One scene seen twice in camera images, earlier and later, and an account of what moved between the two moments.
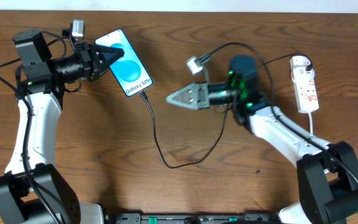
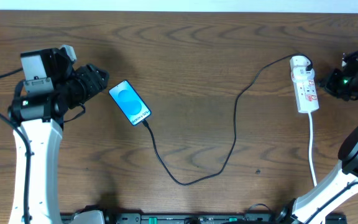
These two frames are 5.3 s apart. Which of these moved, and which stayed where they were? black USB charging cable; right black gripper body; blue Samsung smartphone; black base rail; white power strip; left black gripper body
Moved: left black gripper body; blue Samsung smartphone; right black gripper body; black USB charging cable
Stayed: white power strip; black base rail
